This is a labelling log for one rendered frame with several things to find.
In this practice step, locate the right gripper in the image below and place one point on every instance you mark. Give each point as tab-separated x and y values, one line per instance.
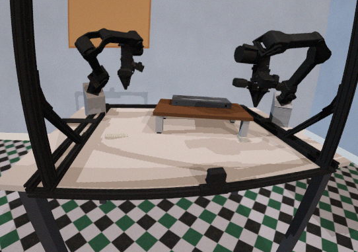
256	93

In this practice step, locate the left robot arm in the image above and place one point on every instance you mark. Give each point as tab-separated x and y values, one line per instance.
130	43

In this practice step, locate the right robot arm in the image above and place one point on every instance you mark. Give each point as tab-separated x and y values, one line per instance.
276	42

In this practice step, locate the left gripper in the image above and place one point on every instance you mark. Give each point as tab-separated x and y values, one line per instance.
125	63

